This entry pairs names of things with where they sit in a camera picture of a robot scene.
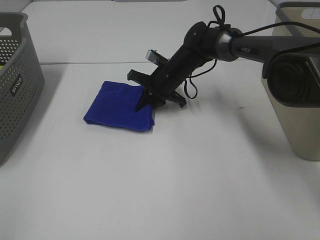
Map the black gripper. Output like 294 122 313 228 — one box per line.
127 46 208 111

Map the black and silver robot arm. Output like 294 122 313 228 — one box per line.
127 22 320 111

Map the black cable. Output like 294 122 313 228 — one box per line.
182 4 320 100

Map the blue towel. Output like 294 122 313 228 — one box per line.
83 81 155 132

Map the beige plastic basket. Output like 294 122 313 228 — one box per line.
261 0 320 161

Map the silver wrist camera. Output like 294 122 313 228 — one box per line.
145 49 168 66

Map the grey perforated plastic basket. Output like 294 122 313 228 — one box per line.
0 12 45 163

